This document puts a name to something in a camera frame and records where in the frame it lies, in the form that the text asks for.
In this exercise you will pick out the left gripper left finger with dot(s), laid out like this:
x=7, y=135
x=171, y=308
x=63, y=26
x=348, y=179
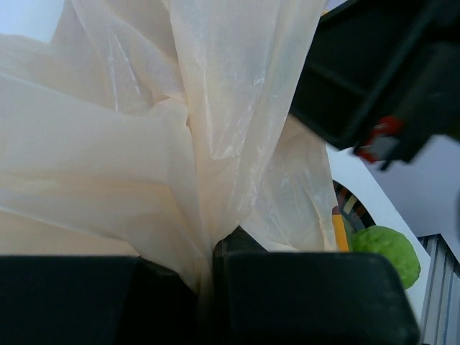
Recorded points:
x=94, y=300

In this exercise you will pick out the translucent beige plastic bag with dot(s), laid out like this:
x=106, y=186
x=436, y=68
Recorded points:
x=157, y=128

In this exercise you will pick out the aluminium front rail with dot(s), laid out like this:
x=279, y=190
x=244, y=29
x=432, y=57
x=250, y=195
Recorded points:
x=440, y=316

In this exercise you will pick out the green fake custard apple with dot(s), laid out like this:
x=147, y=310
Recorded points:
x=393, y=246

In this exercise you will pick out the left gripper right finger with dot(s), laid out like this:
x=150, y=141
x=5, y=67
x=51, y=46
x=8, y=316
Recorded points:
x=266, y=297

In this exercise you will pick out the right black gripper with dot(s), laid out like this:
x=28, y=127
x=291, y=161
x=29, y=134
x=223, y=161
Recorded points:
x=382, y=78

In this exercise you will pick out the black rimmed white plate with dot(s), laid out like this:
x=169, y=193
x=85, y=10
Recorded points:
x=349, y=216

